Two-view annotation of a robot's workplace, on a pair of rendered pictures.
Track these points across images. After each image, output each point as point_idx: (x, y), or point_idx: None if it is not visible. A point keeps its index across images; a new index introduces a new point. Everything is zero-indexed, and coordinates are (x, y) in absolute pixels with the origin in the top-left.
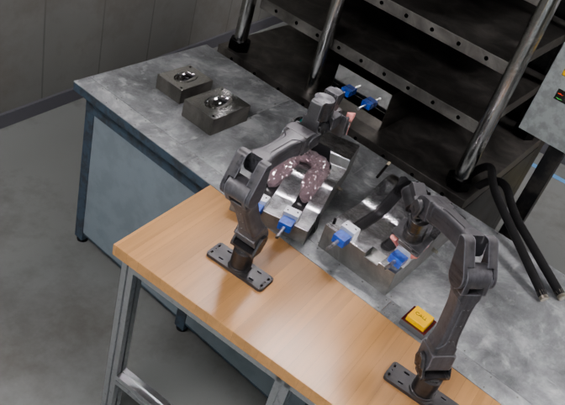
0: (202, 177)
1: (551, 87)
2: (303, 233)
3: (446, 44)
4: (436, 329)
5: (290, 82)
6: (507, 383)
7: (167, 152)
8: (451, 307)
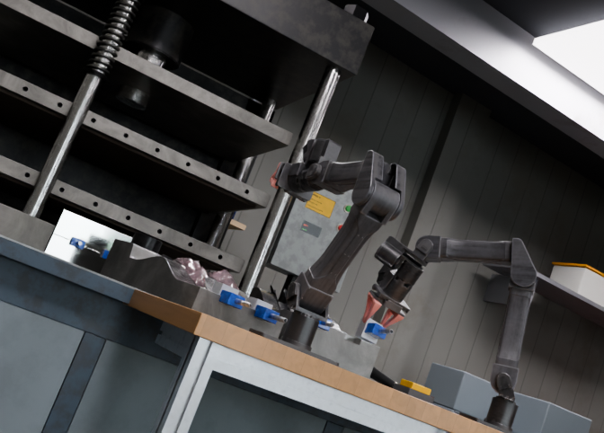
0: (119, 281)
1: (297, 220)
2: (279, 325)
3: (204, 179)
4: (506, 344)
5: None
6: None
7: (46, 253)
8: (518, 313)
